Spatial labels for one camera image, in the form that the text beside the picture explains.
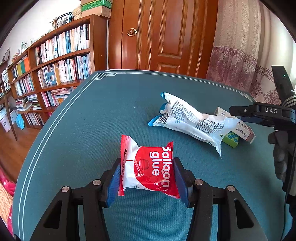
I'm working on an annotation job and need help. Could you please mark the white blue medicine box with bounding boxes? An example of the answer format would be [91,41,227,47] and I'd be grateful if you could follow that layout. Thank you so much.
[215,107,256,144]

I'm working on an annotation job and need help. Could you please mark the green toy brick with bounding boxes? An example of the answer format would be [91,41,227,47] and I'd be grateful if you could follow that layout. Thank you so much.
[222,131,239,148]

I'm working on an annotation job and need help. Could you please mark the white printed plastic bag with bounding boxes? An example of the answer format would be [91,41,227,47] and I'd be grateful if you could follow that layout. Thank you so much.
[148,92,239,154]

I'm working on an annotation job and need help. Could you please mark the red balloon glue packet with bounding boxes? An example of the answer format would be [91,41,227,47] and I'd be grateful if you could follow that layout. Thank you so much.
[118,135,180,199]

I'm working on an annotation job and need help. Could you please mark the purple patterned curtain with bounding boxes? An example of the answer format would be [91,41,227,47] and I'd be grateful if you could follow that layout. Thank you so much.
[206,1,295,105]

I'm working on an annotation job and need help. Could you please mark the wooden door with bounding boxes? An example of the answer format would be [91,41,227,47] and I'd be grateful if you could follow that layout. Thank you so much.
[108,1,219,78]

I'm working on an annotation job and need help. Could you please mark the brass door knob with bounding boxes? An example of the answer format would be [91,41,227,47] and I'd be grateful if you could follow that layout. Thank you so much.
[127,28,137,37]

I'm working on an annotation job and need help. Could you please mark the small side shelf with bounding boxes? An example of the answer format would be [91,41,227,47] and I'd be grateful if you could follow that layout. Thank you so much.
[0,60,19,142]

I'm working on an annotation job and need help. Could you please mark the wooden bookshelf with books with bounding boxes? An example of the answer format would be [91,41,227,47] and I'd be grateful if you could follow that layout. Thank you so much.
[7,15,107,128]

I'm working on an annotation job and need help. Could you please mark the brown cardboard box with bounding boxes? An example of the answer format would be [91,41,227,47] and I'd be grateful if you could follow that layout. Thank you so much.
[81,6,111,19]

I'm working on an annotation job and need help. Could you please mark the green box on shelf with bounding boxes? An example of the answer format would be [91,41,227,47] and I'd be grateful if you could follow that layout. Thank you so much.
[81,0,113,11]

